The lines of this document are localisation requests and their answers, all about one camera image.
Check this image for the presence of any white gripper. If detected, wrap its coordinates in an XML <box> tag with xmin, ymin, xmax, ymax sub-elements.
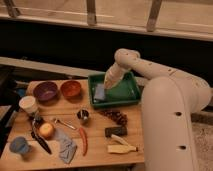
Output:
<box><xmin>104</xmin><ymin>63</ymin><xmax>128</xmax><ymax>89</ymax></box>

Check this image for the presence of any blue sponge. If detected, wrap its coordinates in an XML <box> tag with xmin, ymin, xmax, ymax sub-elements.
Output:
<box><xmin>94</xmin><ymin>84</ymin><xmax>106</xmax><ymax>101</ymax></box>

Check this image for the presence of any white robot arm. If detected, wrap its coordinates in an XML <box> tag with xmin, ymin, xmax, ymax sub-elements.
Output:
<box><xmin>104</xmin><ymin>48</ymin><xmax>212</xmax><ymax>171</ymax></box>

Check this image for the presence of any green plastic tray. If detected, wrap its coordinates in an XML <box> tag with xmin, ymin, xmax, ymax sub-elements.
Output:
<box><xmin>88</xmin><ymin>72</ymin><xmax>141</xmax><ymax>108</ymax></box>

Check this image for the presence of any brown pine cone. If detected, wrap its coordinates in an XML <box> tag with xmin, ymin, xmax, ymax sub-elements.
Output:
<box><xmin>100</xmin><ymin>110</ymin><xmax>128</xmax><ymax>126</ymax></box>

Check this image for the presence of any orange bowl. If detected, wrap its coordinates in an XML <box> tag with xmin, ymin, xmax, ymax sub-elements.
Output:
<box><xmin>60</xmin><ymin>80</ymin><xmax>81</xmax><ymax>99</ymax></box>

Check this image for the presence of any small metal cup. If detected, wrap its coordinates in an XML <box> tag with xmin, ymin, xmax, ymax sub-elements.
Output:
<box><xmin>77</xmin><ymin>109</ymin><xmax>89</xmax><ymax>123</ymax></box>

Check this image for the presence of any dark rectangular block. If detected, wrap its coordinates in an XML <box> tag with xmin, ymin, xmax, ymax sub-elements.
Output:
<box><xmin>105</xmin><ymin>126</ymin><xmax>127</xmax><ymax>138</ymax></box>

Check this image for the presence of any white stick utensil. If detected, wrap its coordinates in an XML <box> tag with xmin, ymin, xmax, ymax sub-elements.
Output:
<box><xmin>111</xmin><ymin>134</ymin><xmax>130</xmax><ymax>146</ymax></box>

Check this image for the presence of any orange chili pepper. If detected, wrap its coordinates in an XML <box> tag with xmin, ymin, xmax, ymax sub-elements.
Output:
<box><xmin>79</xmin><ymin>127</ymin><xmax>88</xmax><ymax>156</ymax></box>

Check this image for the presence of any purple bowl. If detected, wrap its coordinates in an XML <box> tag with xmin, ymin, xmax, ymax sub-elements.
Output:
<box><xmin>33</xmin><ymin>81</ymin><xmax>58</xmax><ymax>102</ymax></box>

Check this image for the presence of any metal spoon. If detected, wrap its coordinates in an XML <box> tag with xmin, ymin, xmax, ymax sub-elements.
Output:
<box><xmin>52</xmin><ymin>118</ymin><xmax>77</xmax><ymax>130</ymax></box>

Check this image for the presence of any wooden cutting board table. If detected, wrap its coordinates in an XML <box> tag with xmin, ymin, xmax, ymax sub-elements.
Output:
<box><xmin>0</xmin><ymin>79</ymin><xmax>144</xmax><ymax>171</ymax></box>

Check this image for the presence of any grey folded cloth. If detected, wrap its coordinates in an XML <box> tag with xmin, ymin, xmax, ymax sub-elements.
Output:
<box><xmin>54</xmin><ymin>129</ymin><xmax>77</xmax><ymax>164</ymax></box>

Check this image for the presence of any yellow apple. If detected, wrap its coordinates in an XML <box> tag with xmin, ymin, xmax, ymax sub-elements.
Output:
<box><xmin>39</xmin><ymin>123</ymin><xmax>55</xmax><ymax>138</ymax></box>

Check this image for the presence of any white paper cup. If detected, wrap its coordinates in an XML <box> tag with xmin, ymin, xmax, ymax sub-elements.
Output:
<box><xmin>19</xmin><ymin>96</ymin><xmax>38</xmax><ymax>115</ymax></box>

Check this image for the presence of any blue plastic cup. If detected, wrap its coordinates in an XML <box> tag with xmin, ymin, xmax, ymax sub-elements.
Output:
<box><xmin>9</xmin><ymin>136</ymin><xmax>30</xmax><ymax>155</ymax></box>

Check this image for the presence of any black handled tool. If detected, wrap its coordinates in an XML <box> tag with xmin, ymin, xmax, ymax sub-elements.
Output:
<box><xmin>31</xmin><ymin>117</ymin><xmax>52</xmax><ymax>154</ymax></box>

